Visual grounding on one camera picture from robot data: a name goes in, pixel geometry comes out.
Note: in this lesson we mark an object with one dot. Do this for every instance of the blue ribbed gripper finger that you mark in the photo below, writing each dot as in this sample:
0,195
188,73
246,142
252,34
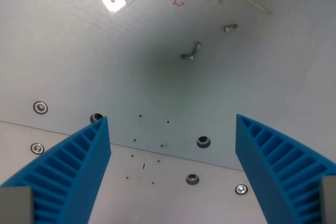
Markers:
71,171
278,166

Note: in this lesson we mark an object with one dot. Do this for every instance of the hex socket screw with washer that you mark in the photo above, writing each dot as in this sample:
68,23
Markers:
37,148
40,107
241,189

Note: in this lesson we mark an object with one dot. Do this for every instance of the small loose metal bolt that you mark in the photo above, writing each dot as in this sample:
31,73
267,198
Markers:
187,57
230,27
197,48

